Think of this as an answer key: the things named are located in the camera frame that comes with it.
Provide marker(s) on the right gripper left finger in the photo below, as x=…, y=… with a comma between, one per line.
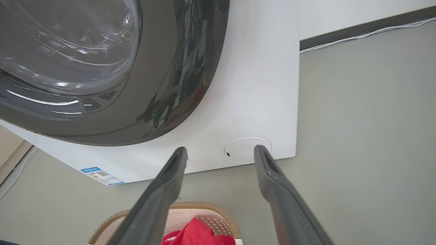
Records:
x=156, y=204

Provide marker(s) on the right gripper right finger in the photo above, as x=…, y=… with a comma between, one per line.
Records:
x=286, y=204

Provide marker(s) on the beige plastic laundry basket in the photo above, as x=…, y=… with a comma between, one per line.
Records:
x=219, y=223

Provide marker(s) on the red garment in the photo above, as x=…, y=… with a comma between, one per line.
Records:
x=197, y=234

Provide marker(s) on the blue energy label sticker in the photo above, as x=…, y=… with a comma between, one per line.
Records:
x=102, y=175

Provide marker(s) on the round white filter cover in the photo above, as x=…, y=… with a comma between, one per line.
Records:
x=242, y=149

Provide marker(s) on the black round washer door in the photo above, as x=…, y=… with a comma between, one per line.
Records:
x=153, y=112

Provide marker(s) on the white front-load washing machine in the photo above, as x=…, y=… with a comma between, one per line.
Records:
x=245, y=85

